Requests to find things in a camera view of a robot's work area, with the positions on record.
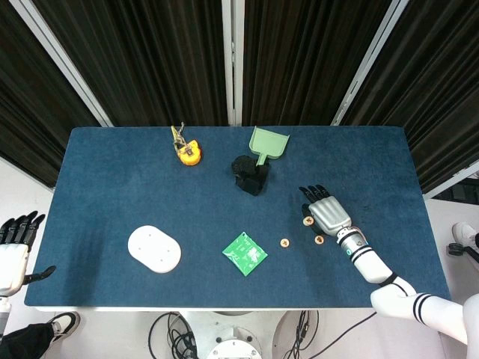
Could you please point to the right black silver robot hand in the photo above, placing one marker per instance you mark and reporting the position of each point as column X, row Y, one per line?
column 331, row 215

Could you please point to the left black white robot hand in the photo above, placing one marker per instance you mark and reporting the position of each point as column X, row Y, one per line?
column 13, row 261

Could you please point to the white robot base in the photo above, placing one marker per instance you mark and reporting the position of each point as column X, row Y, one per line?
column 224, row 325

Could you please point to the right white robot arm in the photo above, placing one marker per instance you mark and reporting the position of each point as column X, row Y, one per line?
column 370, row 265

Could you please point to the black white sneaker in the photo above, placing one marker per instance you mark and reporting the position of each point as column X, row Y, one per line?
column 65, row 323

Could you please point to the black trouser leg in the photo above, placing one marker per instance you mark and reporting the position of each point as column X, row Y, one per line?
column 22, row 342

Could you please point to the green tea sachet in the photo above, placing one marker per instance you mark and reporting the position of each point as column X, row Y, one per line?
column 245, row 254

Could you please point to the pale green dustpan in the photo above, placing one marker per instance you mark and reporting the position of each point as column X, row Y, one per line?
column 267, row 144

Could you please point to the blue velvet table cloth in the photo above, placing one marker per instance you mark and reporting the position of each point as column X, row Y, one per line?
column 112, row 187

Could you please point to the black chair caster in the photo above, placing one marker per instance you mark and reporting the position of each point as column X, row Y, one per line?
column 454, row 248

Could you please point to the white shoe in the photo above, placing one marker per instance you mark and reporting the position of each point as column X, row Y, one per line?
column 462, row 232

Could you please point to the white oval plastic plate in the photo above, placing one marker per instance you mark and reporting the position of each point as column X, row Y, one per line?
column 153, row 248

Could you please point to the dark pleated curtain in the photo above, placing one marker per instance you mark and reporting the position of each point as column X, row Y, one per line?
column 30, row 112
column 149, row 63
column 307, row 63
column 441, row 93

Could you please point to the orange toy with clip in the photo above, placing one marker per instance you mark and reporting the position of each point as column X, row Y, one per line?
column 189, row 153

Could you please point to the white frame rail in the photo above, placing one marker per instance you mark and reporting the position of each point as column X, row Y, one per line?
column 436, row 190

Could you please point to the white frame post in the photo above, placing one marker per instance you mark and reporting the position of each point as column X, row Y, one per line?
column 64, row 63
column 370, row 63
column 228, row 63

